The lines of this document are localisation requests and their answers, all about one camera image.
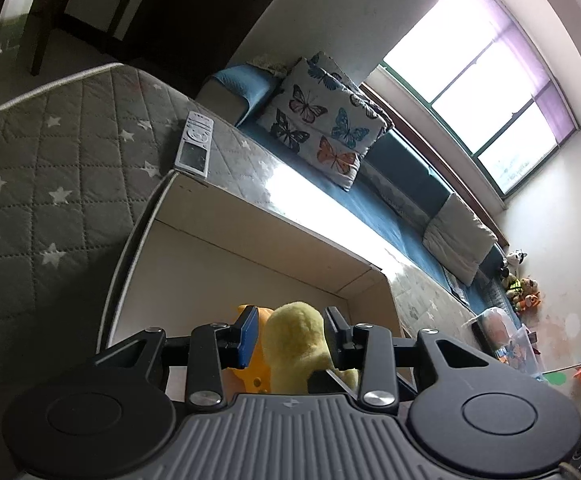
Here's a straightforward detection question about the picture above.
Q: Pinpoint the yellow plush chick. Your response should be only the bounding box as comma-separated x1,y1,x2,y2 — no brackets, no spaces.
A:
262,301,359,394

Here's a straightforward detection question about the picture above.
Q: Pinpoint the white cardboard box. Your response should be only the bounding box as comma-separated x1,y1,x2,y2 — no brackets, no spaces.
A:
96,169,407,401

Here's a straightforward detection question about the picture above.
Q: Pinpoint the grey sofa cushion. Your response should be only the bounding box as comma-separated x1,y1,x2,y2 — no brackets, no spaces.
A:
423,193,496,286

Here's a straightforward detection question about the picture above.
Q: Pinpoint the clear plastic toy bin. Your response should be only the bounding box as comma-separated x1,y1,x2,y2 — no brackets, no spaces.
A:
495,327,542,377

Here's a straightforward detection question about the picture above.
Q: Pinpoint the blue sofa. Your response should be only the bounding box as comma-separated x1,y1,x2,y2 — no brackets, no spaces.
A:
197,64,520,325

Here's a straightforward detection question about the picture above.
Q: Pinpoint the stuffed toys pile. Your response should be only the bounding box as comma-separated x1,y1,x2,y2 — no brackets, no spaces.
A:
499,250,542,315

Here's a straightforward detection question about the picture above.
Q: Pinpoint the white remote control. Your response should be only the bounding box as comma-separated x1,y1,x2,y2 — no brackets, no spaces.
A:
174,110,214,179

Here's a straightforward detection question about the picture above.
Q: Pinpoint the colourful pinwheel toy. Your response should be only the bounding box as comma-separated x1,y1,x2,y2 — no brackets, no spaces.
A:
542,362,581,386

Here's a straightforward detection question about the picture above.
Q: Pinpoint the grey star quilted mat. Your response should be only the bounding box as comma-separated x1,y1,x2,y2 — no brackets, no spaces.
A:
0,62,481,480

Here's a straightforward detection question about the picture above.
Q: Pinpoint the butterfly print pillow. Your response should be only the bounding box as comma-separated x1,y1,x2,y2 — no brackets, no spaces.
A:
257,58,389,191

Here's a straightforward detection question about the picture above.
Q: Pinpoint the dark wooden door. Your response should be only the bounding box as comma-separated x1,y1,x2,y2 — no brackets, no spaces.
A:
112,0,273,96

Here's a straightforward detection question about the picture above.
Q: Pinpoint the window with green frame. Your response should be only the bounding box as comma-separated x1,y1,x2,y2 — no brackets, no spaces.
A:
381,0,579,198

